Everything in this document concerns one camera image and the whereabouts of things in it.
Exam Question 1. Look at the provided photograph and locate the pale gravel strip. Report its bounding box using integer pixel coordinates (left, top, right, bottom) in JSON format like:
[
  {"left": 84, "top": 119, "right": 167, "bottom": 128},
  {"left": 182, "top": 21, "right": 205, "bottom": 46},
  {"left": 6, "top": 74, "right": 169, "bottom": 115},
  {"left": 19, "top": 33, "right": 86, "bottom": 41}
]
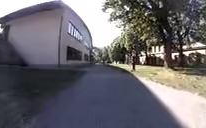
[{"left": 136, "top": 75, "right": 206, "bottom": 128}]

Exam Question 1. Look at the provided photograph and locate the grass verge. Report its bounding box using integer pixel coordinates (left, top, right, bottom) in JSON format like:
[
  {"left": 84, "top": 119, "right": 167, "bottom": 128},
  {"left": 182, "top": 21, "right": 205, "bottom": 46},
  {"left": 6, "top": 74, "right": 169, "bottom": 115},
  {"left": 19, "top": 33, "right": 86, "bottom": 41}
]
[{"left": 108, "top": 62, "right": 206, "bottom": 102}]

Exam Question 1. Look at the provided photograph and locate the grey asphalt road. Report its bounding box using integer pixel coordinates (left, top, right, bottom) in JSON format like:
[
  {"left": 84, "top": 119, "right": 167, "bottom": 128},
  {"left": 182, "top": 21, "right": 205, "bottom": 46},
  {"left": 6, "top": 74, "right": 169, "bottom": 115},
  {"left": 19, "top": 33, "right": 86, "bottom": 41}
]
[{"left": 0, "top": 63, "right": 206, "bottom": 128}]

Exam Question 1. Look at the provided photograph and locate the pale low building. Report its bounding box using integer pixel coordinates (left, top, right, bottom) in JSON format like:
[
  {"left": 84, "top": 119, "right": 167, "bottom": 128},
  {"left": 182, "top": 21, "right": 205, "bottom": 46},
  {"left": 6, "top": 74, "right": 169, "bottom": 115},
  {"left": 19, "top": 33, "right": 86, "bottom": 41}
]
[{"left": 137, "top": 41, "right": 206, "bottom": 67}]

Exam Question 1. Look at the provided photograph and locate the large grey building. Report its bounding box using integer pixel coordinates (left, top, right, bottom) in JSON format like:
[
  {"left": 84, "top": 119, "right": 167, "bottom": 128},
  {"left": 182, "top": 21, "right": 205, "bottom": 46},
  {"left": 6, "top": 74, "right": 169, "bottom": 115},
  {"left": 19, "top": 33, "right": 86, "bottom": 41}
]
[{"left": 0, "top": 0, "right": 96, "bottom": 68}]

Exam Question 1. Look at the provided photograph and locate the row of trees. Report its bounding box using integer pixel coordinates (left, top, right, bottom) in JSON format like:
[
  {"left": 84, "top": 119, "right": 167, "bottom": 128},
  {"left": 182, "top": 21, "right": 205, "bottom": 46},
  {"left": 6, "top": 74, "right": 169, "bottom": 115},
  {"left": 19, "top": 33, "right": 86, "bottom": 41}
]
[{"left": 96, "top": 0, "right": 206, "bottom": 72}]

